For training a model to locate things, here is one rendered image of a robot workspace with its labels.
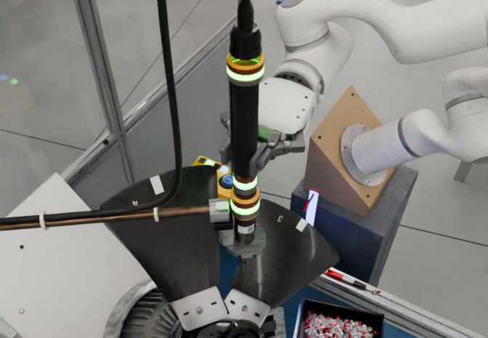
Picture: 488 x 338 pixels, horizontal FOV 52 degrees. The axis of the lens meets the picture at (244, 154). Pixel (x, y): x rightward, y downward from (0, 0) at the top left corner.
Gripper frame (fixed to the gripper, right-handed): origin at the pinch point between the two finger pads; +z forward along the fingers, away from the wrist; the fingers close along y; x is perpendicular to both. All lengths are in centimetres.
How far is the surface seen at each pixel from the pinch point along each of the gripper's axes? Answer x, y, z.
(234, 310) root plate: -44.1, 1.4, 1.4
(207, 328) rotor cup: -39.0, 2.7, 9.2
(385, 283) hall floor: -163, -22, -96
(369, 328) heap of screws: -78, -23, -26
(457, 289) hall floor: -163, -53, -110
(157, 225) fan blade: -25.4, 17.1, 1.9
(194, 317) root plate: -38.5, 5.8, 8.6
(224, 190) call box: -55, 24, -33
